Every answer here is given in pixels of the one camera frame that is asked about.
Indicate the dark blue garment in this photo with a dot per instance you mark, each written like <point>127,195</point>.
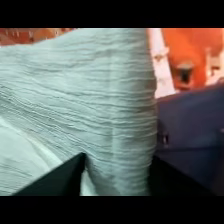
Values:
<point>193,126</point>

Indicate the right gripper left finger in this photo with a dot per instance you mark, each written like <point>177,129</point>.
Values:
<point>58,180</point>

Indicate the white garment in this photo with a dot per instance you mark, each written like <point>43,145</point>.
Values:
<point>76,100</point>

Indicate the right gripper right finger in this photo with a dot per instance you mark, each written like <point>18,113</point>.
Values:
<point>173,181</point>

